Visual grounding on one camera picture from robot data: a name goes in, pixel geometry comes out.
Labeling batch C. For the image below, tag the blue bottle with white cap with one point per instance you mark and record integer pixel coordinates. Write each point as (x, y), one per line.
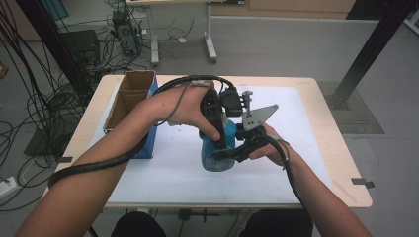
(210, 154)

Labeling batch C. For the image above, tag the wooden cabinet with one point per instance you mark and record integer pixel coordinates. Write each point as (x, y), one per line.
(296, 8)

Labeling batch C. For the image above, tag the person's left leg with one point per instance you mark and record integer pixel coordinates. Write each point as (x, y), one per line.
(138, 225)

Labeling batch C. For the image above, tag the white power strip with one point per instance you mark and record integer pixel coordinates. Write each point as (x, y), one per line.
(7, 187)

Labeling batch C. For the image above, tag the black metal stand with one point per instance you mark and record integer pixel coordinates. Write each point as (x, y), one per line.
(372, 49)
(56, 42)

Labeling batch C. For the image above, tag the person's right hand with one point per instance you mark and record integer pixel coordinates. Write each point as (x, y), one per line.
(275, 153)

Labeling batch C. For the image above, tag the white table mat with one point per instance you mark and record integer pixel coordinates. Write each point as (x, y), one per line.
(184, 177)

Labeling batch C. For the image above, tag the person's leg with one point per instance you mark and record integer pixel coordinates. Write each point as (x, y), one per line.
(276, 223)
(138, 225)

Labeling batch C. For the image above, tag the black equipment box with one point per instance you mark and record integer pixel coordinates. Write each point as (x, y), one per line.
(82, 46)

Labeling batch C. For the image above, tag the black tape strip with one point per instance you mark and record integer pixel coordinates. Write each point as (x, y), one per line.
(64, 159)
(362, 182)

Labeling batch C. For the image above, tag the light wooden table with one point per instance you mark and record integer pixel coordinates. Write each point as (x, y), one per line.
(336, 154)

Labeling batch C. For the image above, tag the person's right leg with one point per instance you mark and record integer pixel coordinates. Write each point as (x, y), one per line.
(276, 223)

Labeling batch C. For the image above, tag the dark floor plate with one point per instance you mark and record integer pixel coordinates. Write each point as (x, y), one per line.
(42, 141)

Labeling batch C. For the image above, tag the black computer tower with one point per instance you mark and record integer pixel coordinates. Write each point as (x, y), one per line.
(126, 33)

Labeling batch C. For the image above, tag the grey floor mat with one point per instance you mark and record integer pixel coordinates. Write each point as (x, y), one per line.
(365, 115)

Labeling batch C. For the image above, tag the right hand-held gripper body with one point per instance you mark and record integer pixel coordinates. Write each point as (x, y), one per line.
(257, 118)

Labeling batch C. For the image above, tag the white metal desk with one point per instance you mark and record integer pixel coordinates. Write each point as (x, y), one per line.
(209, 36)

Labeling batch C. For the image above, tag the open blue cardboard box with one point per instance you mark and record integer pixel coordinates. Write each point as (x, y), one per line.
(130, 95)

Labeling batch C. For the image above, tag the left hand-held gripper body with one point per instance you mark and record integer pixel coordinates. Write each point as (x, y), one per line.
(214, 108)

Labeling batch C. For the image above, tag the person's left hand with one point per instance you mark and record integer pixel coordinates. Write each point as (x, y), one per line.
(184, 105)

